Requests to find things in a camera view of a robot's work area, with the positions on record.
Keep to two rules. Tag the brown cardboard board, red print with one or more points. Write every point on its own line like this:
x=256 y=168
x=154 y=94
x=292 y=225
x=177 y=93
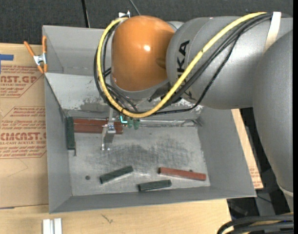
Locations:
x=22 y=174

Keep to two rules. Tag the grey metal bin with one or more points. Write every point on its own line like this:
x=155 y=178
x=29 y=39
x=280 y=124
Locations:
x=151 y=152

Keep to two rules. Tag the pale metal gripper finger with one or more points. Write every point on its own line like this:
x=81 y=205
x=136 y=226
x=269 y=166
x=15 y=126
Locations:
x=111 y=128
x=104 y=140

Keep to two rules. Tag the red-brown flat block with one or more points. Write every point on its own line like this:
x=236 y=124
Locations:
x=90 y=129
x=183 y=174
x=90 y=121

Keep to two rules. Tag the dark green flat block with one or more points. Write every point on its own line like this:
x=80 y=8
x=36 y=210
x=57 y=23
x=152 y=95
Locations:
x=70 y=133
x=154 y=185
x=116 y=174

